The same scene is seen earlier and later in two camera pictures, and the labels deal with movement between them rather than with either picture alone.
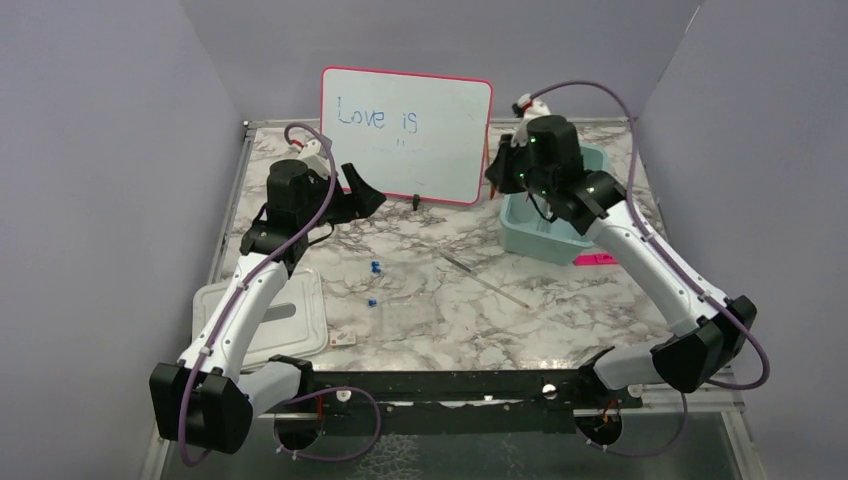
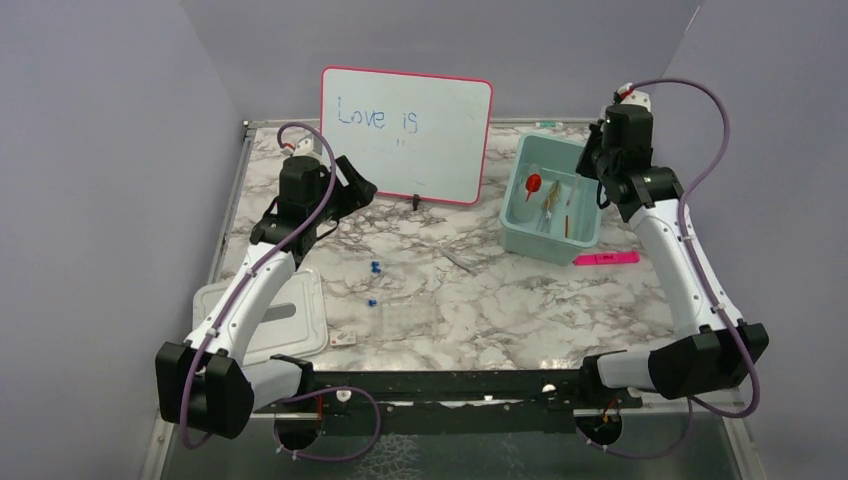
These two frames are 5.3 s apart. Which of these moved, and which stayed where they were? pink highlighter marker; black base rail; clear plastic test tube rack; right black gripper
Moved: right black gripper
Stayed: clear plastic test tube rack; pink highlighter marker; black base rail
